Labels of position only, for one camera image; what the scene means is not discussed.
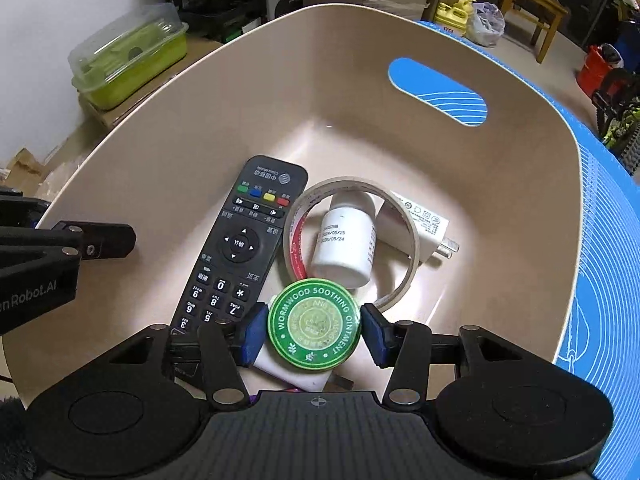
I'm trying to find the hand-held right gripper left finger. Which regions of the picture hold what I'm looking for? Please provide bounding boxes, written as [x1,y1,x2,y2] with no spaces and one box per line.
[107,302,271,411]

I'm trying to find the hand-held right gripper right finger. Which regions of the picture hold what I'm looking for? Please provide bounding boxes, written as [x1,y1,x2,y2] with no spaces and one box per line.
[360,302,525,409]

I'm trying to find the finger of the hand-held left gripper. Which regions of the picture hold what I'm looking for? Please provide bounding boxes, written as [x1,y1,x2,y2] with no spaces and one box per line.
[0,221,137,269]
[0,187,51,229]

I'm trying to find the white rectangular block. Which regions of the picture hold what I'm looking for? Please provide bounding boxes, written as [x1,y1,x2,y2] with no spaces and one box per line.
[252,347,344,393]

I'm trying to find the green round ointment tin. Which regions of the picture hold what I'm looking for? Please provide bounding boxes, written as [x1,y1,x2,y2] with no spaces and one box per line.
[267,278,362,372]

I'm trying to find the black remote control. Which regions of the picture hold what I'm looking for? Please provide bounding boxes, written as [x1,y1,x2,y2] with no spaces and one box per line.
[170,155,309,357]

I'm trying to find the white pill bottle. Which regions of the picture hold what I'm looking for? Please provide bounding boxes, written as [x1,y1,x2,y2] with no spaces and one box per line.
[311,192,377,289]

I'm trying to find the white charger plug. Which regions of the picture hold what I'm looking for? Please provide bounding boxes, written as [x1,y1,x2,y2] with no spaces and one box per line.
[375,190,460,267]

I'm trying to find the beige tape roll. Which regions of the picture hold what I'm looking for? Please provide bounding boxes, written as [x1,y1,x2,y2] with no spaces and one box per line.
[282,176,421,310]

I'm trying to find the beige plastic basin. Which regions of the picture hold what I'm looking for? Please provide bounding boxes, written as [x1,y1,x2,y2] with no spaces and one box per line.
[2,4,584,411]

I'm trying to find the crumpled cardboard scrap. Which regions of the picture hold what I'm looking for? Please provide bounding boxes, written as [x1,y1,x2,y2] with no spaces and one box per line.
[0,147,56,196]

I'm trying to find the dark fuzzy cloth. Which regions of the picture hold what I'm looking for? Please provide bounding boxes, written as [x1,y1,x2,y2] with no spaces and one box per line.
[0,395,36,480]

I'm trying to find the green box with clear lid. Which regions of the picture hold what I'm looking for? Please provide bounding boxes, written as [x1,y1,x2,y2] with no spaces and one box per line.
[67,4,190,111]

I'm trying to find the blue silicone mat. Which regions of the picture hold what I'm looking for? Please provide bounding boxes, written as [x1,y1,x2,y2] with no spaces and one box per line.
[415,20,640,480]

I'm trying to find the black metal shelf rack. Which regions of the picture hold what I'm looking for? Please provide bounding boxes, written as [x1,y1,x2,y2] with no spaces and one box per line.
[155,0,271,44]

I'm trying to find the yellow detergent jug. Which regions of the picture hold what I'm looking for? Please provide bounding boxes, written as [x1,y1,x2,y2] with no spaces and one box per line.
[434,0,476,36]

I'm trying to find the white plastic bag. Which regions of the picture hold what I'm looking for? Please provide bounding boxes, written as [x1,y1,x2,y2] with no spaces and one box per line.
[467,2,506,47]

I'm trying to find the red bucket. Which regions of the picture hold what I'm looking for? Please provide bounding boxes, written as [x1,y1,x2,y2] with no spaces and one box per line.
[576,45,626,99]

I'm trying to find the wooden chair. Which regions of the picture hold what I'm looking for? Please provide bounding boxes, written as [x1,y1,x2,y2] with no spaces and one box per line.
[500,0,570,64]

